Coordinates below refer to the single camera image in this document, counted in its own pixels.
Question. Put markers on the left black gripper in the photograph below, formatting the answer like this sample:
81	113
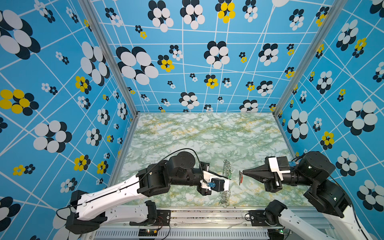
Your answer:
205	165

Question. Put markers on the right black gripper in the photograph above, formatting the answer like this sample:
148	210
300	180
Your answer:
272	183

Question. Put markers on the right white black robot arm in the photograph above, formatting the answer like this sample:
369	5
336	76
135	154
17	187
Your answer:
313	170

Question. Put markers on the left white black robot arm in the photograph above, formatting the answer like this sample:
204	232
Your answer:
89	211

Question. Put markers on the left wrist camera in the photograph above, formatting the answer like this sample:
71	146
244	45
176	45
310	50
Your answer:
214	183

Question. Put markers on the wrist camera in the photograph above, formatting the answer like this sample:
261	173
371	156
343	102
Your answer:
214	183
280	166

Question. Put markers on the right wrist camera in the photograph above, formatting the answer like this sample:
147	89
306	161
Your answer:
280	166

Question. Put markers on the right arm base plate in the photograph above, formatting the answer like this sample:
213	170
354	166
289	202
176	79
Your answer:
259	218

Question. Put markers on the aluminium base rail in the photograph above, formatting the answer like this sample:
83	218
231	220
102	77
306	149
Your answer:
197	224

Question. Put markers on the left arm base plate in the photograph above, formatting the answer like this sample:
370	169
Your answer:
161	218

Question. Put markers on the right aluminium corner post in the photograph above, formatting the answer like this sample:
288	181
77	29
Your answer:
323	31

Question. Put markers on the aluminium corner post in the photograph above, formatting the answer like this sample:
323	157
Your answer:
323	31
102	41

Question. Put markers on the left aluminium corner post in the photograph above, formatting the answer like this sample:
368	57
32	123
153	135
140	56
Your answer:
102	41

